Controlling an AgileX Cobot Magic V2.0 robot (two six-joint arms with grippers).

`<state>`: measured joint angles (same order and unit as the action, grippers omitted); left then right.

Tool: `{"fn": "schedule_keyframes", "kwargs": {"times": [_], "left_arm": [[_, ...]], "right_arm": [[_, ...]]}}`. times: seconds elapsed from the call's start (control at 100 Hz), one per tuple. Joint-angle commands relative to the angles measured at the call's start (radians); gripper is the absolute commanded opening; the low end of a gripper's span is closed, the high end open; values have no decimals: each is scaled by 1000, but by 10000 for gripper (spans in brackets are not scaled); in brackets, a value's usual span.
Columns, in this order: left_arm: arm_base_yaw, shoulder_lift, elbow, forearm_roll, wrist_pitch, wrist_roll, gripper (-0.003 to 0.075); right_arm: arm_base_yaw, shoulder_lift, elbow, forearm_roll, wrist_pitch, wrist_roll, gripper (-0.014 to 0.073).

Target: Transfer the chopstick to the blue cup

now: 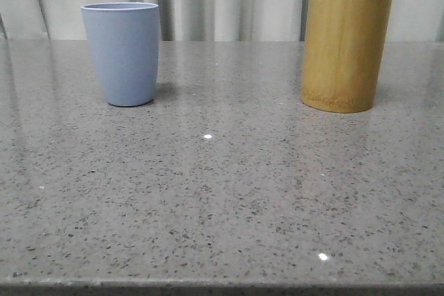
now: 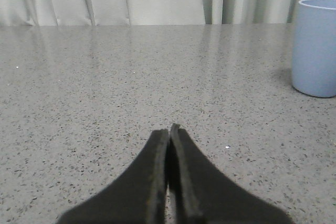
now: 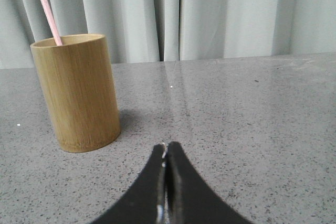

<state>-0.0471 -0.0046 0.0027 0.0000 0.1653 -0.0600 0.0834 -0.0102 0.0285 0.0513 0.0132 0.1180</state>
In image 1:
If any bamboo cylinder holder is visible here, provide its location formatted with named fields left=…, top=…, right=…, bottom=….
left=300, top=0, right=392, bottom=113

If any blue plastic cup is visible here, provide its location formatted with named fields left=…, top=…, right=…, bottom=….
left=81, top=2, right=160, bottom=107

